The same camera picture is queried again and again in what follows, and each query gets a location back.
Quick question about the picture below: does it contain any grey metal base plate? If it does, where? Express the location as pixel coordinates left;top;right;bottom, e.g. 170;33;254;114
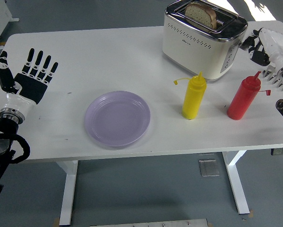
89;218;208;227

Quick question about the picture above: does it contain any purple round plate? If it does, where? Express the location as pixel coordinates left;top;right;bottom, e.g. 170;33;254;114
84;91;151;147

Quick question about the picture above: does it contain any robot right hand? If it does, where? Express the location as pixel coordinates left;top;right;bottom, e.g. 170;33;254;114
240;27;283;69

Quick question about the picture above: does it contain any brown bread slice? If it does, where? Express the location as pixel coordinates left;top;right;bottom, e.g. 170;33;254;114
185;1;217;30

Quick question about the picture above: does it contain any red squeeze bottle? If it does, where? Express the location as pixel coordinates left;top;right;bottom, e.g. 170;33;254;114
227;70;272;121

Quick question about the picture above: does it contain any white table leg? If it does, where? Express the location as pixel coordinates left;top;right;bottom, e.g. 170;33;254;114
221;150;250;215
55;160;78;226

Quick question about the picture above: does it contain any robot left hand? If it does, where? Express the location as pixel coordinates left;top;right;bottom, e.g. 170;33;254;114
0;48;59;116

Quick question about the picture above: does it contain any silver metal toast rack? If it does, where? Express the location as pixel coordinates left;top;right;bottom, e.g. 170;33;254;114
261;65;283;91

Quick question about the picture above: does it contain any metal floor outlet cover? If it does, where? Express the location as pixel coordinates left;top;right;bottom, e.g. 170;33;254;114
198;158;220;177

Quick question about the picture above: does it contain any yellow squeeze bottle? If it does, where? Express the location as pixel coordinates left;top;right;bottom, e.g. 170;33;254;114
173;71;207;120

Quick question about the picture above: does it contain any cream and chrome toaster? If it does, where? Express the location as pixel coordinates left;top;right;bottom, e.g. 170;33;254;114
162;0;249;83

